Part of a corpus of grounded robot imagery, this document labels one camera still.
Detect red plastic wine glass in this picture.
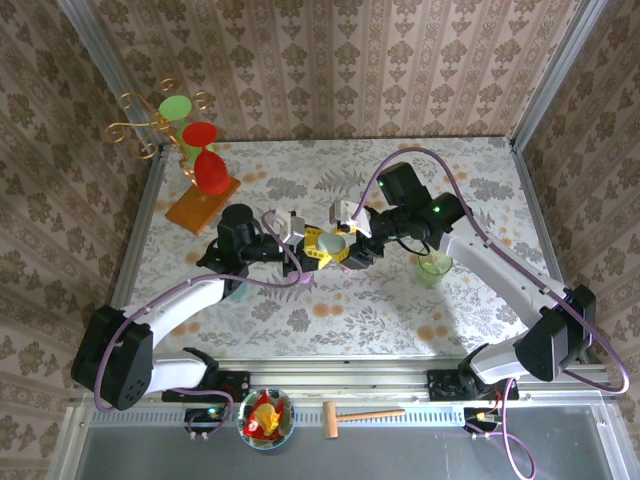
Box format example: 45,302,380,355
181,121,231,197

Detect orange wooden rack base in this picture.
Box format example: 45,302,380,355
164,175,242,236

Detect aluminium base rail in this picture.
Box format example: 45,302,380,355
69,357,616,404

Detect aluminium table side rail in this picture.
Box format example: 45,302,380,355
110,147,169,314
508,139,576,301

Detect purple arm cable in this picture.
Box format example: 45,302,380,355
349,148,631,480
93,209,307,439

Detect mint green earbud charging case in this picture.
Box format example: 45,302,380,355
315,231,347,255

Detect green plastic wine glass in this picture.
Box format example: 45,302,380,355
158,95,217,166

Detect green plastic cup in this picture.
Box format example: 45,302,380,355
417,249,454,289

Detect clear glass bowl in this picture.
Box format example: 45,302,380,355
236,387,296,451

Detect black controller board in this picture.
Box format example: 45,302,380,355
463,407,502,435
184,407,225,435

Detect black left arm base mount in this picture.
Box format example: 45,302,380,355
161,369,252,404

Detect grey slotted cable duct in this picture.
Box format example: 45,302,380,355
84,407,504,427

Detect teal plastic cup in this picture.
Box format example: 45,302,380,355
224,279,250,304

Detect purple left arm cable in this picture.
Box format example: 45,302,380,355
93,209,307,439

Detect gold wire glass rack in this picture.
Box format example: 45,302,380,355
103,77,216,201

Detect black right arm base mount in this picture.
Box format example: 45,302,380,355
427,367,521,401

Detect wooden mallet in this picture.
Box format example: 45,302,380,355
322,399,406,440

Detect red yellow crumpled wrappers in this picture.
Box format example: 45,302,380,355
243,392,287,441

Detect aluminium frame post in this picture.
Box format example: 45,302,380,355
508,0,610,151
55,0,169,156

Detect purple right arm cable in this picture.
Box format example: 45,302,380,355
349,148,631,480

